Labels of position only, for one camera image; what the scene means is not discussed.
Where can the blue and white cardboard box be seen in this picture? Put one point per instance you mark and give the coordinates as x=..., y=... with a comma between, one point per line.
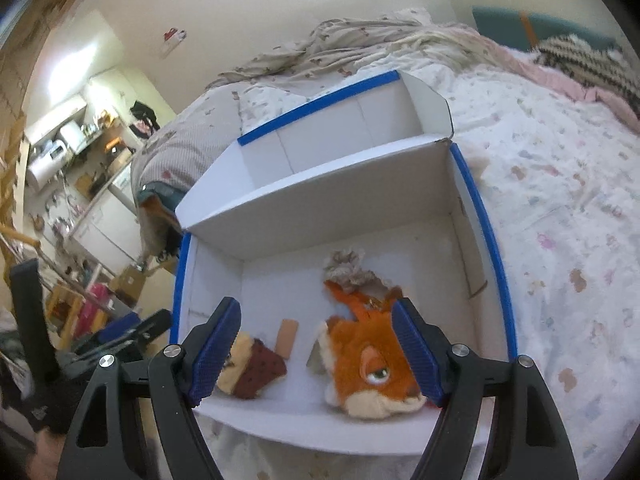
x=400, y=200

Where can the grey knit blanket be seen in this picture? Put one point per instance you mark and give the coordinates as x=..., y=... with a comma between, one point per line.
x=185, y=145

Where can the dark hanging clothes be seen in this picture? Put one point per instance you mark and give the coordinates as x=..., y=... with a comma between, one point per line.
x=144, y=116

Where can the teal pillow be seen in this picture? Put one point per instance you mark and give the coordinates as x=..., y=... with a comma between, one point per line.
x=500, y=25

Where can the white kitchen cabinet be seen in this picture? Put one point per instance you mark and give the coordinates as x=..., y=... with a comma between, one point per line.
x=105, y=230

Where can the teal cloth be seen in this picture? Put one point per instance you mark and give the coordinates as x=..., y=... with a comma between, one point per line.
x=160, y=195

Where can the white printed blanket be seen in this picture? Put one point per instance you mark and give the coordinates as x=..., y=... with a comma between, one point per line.
x=550, y=185

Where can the pink cloth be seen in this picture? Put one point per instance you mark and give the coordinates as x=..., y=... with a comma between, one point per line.
x=560, y=82

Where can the orange fox plush toy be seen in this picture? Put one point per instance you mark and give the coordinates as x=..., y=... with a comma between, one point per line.
x=360, y=355

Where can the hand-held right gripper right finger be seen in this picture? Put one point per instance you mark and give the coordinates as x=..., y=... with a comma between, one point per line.
x=417, y=355

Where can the small tan plush piece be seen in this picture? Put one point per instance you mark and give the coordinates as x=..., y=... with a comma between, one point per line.
x=286, y=337

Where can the white kitchen appliance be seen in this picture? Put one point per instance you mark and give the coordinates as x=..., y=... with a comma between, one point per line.
x=46, y=162

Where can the striped knit cloth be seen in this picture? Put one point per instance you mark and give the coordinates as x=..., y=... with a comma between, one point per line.
x=585, y=62

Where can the yellow bear plush toy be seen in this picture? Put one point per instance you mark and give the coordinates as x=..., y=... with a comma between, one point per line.
x=260, y=365

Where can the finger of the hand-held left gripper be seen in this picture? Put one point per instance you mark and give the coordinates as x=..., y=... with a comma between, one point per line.
x=152, y=321
x=120, y=329

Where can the crumpled floral duvet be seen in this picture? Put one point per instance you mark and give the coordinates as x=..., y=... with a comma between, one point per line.
x=350, y=45

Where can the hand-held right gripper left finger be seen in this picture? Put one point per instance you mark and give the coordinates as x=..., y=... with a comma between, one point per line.
x=215, y=355

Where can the brown cardboard box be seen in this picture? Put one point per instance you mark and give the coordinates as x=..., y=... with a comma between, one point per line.
x=131, y=280

